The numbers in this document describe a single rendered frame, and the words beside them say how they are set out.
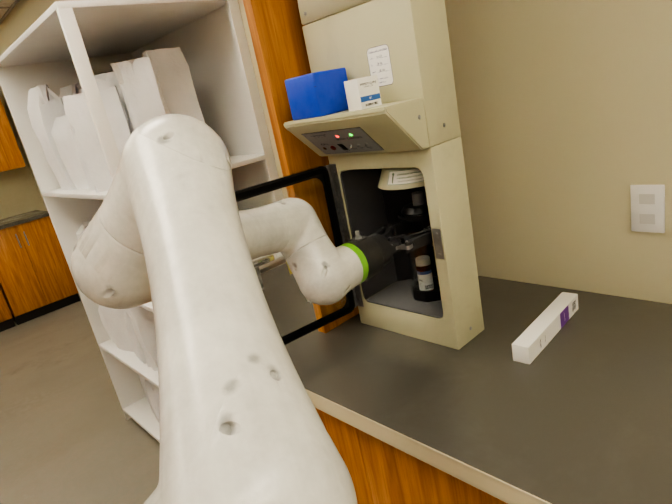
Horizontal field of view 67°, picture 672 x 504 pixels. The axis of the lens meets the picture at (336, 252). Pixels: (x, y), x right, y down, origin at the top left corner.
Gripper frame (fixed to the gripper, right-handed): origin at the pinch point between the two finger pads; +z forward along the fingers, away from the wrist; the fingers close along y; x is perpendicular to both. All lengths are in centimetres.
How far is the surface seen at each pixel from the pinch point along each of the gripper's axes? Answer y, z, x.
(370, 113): -8.8, -22.4, -30.1
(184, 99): 123, 17, -45
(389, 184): 0.9, -8.7, -12.9
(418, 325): -2.3, -10.0, 22.1
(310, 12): 15, -10, -53
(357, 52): 2.3, -10.5, -42.3
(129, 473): 164, -42, 120
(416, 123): -13.2, -14.5, -26.4
